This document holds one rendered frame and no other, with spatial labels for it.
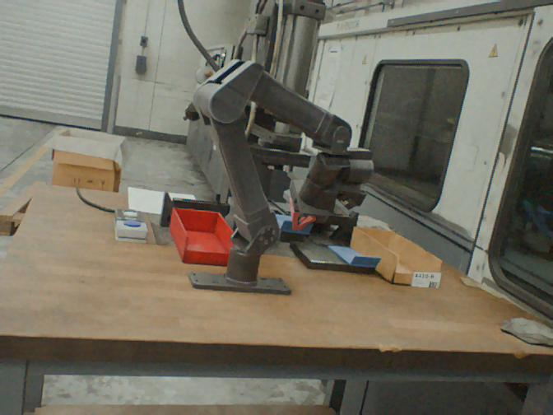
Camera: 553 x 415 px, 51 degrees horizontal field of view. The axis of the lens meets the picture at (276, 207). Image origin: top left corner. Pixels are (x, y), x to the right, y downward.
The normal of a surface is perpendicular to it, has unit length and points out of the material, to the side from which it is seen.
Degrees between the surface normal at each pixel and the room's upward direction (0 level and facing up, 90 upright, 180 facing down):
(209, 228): 90
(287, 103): 93
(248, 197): 86
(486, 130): 90
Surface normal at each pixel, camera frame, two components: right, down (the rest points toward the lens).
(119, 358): 0.28, 0.25
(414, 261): -0.94, -0.11
